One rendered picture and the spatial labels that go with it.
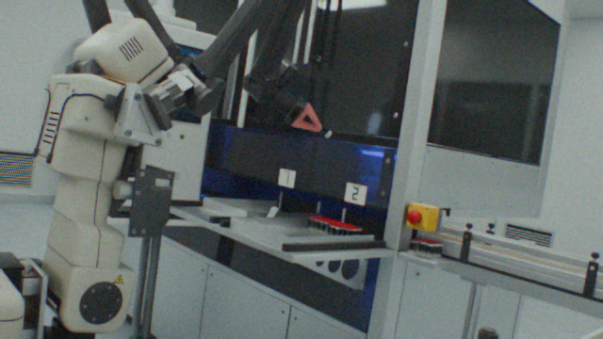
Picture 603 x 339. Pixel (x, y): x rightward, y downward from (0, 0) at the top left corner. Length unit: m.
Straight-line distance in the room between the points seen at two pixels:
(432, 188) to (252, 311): 0.87
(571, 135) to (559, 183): 0.54
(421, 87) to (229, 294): 1.17
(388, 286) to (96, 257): 0.84
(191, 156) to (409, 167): 1.02
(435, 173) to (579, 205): 4.59
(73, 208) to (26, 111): 5.44
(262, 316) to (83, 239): 1.00
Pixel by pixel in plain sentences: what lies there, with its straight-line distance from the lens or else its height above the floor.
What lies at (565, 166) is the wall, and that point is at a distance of 6.29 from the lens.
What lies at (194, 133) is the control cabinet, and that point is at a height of 1.13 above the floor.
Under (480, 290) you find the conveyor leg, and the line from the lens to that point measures 1.64.
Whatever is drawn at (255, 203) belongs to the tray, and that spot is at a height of 0.90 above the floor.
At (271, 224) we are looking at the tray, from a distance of 1.66.
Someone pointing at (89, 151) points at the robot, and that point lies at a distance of 1.25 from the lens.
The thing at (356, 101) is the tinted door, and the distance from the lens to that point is 1.77.
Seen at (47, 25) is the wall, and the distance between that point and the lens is 6.78.
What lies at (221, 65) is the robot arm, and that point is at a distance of 1.18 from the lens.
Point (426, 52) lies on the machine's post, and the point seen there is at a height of 1.47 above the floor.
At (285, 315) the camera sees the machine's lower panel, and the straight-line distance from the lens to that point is 1.98.
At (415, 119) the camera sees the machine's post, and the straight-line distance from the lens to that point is 1.59.
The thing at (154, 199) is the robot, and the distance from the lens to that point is 1.28.
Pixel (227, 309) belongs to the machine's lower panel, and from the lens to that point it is 2.26.
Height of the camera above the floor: 1.16
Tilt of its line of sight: 3 degrees down
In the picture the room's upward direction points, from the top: 8 degrees clockwise
